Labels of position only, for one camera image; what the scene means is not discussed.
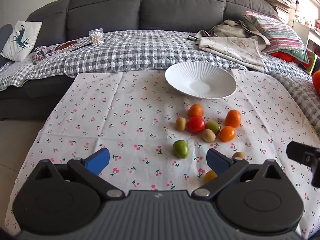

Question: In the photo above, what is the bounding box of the red green printed book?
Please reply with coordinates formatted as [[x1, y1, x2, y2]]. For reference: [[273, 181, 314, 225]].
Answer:
[[299, 49, 318, 74]]

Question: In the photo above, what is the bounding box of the dark red case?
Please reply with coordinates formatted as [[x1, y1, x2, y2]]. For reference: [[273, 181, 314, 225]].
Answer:
[[54, 40, 77, 52]]

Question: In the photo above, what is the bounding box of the clear cotton swab box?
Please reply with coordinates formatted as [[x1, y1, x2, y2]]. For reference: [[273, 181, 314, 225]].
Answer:
[[89, 28, 104, 45]]

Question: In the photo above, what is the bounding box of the folded floral cloth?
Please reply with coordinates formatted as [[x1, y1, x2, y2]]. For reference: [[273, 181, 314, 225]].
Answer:
[[196, 36, 265, 73]]

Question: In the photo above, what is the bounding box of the white deer print pillow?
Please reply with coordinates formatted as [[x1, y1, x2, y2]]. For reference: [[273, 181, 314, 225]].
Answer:
[[0, 21, 43, 62]]

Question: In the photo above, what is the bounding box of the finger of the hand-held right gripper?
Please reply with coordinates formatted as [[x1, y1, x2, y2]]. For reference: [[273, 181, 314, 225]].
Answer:
[[286, 141, 320, 187]]

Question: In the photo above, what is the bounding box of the orange round fruit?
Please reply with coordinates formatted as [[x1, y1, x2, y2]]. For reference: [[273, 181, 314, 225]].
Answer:
[[312, 70, 320, 94]]

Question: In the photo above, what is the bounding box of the green reddish round fruit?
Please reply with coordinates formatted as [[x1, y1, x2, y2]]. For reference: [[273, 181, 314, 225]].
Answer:
[[205, 121, 221, 135]]

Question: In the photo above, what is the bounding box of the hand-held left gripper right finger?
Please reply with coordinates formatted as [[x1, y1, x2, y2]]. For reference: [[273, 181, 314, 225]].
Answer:
[[192, 148, 287, 198]]

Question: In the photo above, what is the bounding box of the striped patterned pillow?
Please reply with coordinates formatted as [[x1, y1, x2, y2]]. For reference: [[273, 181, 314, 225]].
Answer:
[[244, 11, 309, 63]]

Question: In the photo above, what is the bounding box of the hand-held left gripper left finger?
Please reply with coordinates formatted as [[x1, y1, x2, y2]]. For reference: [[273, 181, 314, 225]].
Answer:
[[34, 148, 125, 200]]

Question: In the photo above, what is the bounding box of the red tomato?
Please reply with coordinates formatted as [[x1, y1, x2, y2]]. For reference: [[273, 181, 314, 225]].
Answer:
[[187, 116, 206, 133]]

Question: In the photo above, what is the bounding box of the white ribbed bowl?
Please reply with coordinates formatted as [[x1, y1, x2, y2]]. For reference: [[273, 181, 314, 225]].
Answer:
[[164, 62, 237, 100]]

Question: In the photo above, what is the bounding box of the grey checkered blanket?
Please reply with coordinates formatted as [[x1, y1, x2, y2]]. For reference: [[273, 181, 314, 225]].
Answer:
[[0, 29, 320, 135]]

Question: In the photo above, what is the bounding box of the small yellow tomato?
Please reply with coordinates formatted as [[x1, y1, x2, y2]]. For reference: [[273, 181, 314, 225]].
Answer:
[[204, 170, 218, 183]]

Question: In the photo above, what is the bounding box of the white bookshelf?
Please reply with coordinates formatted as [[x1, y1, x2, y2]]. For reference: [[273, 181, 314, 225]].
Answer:
[[291, 0, 320, 75]]

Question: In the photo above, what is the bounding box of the large green round fruit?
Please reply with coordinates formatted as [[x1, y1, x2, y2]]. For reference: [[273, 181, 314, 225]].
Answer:
[[173, 140, 190, 159]]

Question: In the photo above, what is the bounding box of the beige canvas bag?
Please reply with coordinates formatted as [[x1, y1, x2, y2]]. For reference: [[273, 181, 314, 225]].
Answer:
[[207, 19, 268, 53]]

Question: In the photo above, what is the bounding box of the thin black stick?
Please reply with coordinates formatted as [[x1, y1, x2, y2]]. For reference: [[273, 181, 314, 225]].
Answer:
[[70, 42, 92, 52]]

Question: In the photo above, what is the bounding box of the large orange mandarin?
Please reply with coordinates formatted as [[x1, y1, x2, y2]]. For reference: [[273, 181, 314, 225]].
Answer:
[[225, 109, 242, 128]]

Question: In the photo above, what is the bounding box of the cherry print tablecloth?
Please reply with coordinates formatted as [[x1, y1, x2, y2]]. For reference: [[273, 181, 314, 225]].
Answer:
[[5, 69, 315, 238]]

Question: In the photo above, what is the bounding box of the dark grey sofa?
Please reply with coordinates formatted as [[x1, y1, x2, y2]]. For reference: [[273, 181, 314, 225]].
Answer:
[[0, 0, 280, 120]]

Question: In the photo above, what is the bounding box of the stack of newspapers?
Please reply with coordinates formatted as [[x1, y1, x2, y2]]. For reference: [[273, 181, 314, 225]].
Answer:
[[260, 0, 297, 23]]

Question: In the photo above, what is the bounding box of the red plush item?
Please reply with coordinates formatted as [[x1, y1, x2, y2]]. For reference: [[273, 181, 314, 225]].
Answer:
[[269, 50, 298, 62]]

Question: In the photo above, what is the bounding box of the patterned fabric pouch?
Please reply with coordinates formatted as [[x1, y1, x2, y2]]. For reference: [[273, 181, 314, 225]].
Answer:
[[31, 45, 57, 65]]

